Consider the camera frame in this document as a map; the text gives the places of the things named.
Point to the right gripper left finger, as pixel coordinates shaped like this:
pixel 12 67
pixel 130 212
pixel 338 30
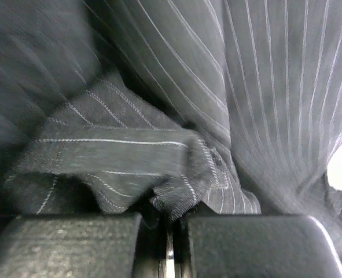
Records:
pixel 88 246

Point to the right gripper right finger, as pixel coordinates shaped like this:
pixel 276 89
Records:
pixel 211 245

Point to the dark striped shirt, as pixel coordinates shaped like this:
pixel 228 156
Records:
pixel 234 104

